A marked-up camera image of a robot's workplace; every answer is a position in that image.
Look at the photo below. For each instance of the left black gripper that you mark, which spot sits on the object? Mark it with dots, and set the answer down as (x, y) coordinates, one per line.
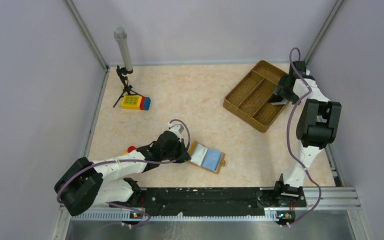
(182, 147)

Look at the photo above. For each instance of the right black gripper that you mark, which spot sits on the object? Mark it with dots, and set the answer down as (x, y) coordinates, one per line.
(281, 88)

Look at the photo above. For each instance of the yellow leather card holder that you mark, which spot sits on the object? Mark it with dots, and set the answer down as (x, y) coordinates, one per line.
(209, 159)

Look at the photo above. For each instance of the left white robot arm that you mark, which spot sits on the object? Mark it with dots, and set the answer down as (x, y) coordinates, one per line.
(89, 183)

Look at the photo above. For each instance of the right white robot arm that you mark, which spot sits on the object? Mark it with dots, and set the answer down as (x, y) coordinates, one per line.
(316, 128)

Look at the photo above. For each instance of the grey silver cards in tray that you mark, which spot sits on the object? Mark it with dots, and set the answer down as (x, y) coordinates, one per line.
(278, 103)

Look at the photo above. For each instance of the woven brown divided tray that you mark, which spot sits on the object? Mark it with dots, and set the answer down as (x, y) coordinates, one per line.
(249, 99)

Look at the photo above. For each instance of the small wooden block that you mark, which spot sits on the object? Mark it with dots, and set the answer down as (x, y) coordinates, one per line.
(313, 88)

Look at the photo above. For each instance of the red yellow button toy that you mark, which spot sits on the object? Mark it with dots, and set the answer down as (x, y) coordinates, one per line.
(129, 150)

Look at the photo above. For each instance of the red blue toy bricks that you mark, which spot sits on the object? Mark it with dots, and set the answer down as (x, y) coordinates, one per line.
(145, 103)

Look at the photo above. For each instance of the yellow toy brick block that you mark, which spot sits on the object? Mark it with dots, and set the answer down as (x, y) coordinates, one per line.
(131, 102)

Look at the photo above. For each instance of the small black tripod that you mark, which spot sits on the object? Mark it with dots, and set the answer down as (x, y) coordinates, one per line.
(123, 73)

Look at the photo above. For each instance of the grey cylinder on tripod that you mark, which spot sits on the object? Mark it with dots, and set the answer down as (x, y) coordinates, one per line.
(120, 36)

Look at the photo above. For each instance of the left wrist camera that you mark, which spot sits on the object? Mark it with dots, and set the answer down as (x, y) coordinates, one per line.
(176, 128)

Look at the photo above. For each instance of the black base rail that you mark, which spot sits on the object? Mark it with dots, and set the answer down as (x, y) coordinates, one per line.
(211, 201)

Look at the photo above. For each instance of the grey slotted cable duct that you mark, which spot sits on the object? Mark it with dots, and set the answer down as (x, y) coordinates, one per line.
(128, 215)

